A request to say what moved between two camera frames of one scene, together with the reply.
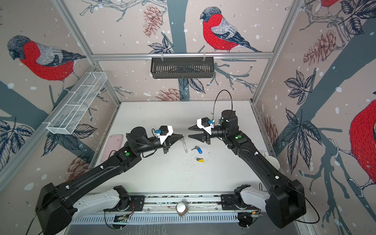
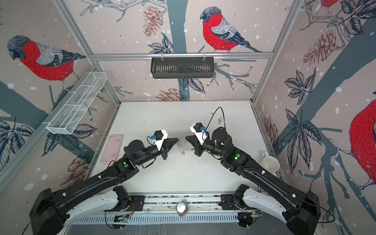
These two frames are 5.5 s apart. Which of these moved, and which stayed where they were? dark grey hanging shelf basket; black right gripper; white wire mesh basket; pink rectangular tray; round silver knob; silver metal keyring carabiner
Moved: black right gripper; silver metal keyring carabiner
Stayed: pink rectangular tray; dark grey hanging shelf basket; round silver knob; white wire mesh basket
